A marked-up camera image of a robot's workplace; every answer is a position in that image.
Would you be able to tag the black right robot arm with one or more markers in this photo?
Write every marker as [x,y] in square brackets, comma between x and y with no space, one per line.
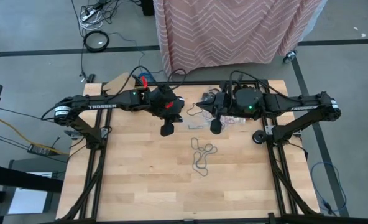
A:
[296,105]

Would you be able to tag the small black roll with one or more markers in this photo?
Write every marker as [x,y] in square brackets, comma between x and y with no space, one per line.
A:
[255,137]

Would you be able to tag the black furniture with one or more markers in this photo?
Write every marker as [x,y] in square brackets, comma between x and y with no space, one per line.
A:
[16,179]

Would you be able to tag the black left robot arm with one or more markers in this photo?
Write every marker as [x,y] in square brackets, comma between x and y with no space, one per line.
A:
[103,104]

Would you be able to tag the white power strip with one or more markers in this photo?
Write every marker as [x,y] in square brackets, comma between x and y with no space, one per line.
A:
[89,15]

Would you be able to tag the small black clamp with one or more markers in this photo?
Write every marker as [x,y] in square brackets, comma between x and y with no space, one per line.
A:
[90,77]

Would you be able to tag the pink chevron cloth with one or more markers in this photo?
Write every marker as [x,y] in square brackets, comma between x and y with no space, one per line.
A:
[227,31]

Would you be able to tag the black box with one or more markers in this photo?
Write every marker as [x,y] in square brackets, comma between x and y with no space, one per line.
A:
[147,6]

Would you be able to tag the caster wheel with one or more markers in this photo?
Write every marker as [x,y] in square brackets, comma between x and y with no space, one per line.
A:
[290,56]

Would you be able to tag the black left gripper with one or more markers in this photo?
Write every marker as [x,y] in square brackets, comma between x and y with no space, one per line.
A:
[167,104]

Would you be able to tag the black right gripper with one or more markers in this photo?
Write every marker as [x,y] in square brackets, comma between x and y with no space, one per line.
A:
[219,104]

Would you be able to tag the stack of clear zipper bags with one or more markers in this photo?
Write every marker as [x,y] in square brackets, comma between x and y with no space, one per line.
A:
[199,119]

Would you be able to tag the pile of teal rubber bands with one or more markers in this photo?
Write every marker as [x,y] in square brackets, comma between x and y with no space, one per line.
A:
[206,148]

